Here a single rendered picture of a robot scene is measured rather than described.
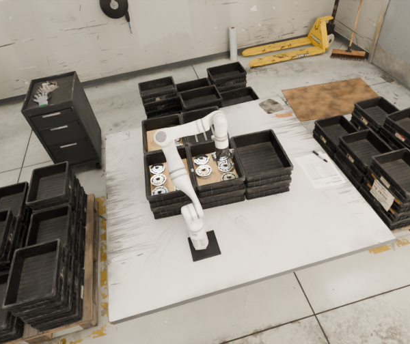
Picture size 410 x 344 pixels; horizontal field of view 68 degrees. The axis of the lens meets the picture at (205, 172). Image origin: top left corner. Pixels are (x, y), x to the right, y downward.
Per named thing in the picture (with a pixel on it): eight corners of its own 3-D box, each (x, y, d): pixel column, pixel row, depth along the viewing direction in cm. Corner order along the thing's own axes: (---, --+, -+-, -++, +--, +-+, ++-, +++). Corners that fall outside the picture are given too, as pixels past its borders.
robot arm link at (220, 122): (229, 142, 162) (226, 132, 168) (227, 119, 151) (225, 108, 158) (216, 144, 162) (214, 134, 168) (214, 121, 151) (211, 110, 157)
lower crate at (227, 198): (246, 202, 196) (246, 190, 187) (200, 211, 194) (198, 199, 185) (231, 161, 224) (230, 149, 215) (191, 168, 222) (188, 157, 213)
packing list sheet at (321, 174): (348, 181, 198) (349, 181, 198) (316, 190, 196) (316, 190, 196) (323, 150, 221) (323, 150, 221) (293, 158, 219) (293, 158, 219)
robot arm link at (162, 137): (198, 114, 154) (201, 118, 163) (149, 131, 158) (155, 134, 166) (203, 131, 153) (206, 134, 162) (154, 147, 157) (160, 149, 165)
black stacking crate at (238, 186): (245, 190, 188) (245, 178, 180) (199, 201, 186) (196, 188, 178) (230, 150, 216) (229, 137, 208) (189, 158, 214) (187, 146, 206)
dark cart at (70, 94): (105, 170, 335) (72, 99, 271) (64, 180, 330) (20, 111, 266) (104, 138, 377) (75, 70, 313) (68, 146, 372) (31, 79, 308)
